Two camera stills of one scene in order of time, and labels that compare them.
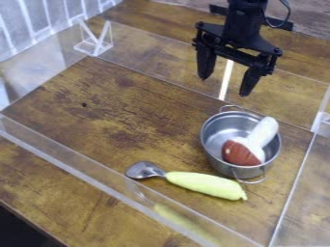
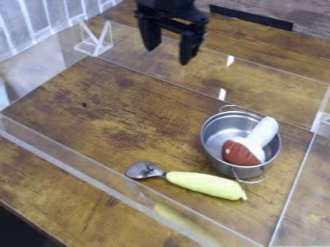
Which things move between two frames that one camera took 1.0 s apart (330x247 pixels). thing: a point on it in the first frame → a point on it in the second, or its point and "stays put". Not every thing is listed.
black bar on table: x=275 y=22 stays put
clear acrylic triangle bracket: x=92 y=44 stays put
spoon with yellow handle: x=213 y=185 stays put
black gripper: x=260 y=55 → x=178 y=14
